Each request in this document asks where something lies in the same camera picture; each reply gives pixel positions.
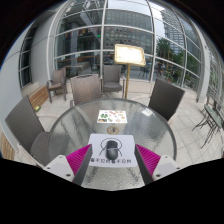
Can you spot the dark metal chairs group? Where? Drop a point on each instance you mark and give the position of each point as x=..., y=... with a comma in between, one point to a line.
x=213, y=118

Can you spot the grey wicker chair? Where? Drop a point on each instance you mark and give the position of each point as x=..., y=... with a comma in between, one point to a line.
x=166, y=98
x=85, y=88
x=23, y=121
x=112, y=75
x=59, y=77

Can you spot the small yellow-green item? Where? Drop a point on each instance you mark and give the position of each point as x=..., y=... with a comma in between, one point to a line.
x=37, y=108

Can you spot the wooden menu stand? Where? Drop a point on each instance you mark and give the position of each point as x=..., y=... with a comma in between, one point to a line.
x=130, y=54

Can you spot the white mouse pad with drawing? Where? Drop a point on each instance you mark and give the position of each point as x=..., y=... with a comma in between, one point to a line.
x=128, y=146

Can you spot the tan tape roll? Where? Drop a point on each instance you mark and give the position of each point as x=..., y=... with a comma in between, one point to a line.
x=109, y=129

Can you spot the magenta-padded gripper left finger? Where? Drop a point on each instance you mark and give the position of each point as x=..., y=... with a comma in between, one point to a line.
x=78, y=160

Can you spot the white sheet with food pictures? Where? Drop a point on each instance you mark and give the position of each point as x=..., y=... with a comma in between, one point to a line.
x=111, y=116

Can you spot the wooden slat bench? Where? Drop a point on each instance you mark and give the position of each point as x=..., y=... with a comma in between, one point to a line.
x=38, y=96

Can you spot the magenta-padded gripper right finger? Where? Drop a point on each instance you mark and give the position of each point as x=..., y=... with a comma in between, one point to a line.
x=148, y=159

